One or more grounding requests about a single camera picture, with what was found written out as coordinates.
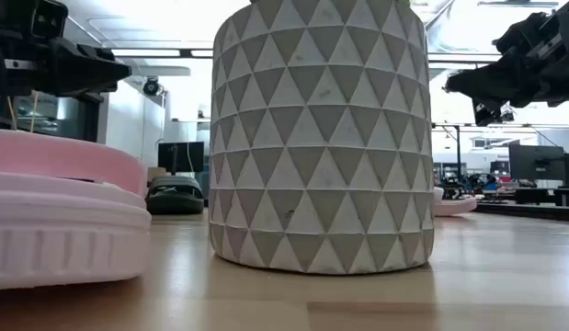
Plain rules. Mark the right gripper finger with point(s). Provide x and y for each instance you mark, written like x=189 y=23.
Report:
x=504 y=83

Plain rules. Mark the black foam slide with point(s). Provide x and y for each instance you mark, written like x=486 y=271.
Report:
x=174 y=197

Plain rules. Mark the pink foam slide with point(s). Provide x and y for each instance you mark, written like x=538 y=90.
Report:
x=59 y=230
x=456 y=207

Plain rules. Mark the black ceiling track light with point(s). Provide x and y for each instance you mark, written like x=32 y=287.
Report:
x=508 y=117

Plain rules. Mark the ceiling strip light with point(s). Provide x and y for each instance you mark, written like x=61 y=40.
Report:
x=146 y=53
x=463 y=58

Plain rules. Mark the brown cardboard box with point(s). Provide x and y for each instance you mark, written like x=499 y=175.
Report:
x=156 y=174

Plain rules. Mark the black monitor on stand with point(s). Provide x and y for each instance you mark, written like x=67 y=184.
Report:
x=180 y=156

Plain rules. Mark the black background desk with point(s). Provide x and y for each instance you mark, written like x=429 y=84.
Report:
x=541 y=195

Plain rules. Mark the grey white triangle-patterned pot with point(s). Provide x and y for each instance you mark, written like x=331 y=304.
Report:
x=321 y=138

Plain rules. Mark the black round ceiling camera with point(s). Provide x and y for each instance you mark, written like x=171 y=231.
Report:
x=151 y=86

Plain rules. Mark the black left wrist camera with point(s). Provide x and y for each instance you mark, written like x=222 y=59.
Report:
x=49 y=18

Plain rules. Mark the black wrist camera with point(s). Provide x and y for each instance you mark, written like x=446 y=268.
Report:
x=49 y=18
x=514 y=34

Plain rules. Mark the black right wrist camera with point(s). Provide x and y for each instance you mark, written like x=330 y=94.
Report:
x=514 y=34

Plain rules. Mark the black vertical post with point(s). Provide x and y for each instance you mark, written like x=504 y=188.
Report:
x=458 y=151

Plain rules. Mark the black aluminium table frame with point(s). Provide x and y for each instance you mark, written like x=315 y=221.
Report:
x=527 y=211

